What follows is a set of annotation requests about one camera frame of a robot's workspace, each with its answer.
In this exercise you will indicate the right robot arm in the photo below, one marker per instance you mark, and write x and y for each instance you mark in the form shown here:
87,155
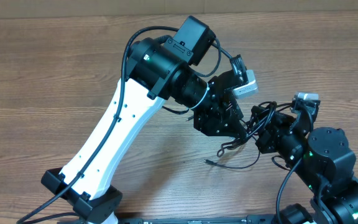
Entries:
320,157

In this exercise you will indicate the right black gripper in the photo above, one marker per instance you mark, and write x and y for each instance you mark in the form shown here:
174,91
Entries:
270,134

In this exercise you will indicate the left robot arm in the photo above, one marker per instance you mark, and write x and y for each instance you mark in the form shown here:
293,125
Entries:
153,71

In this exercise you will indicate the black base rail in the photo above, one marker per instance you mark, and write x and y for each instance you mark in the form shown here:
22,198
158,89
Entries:
249,219

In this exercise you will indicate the cardboard back panel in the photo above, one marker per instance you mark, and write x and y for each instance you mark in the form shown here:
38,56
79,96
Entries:
10,9

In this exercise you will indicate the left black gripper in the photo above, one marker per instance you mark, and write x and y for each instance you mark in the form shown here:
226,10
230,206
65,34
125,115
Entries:
215,117

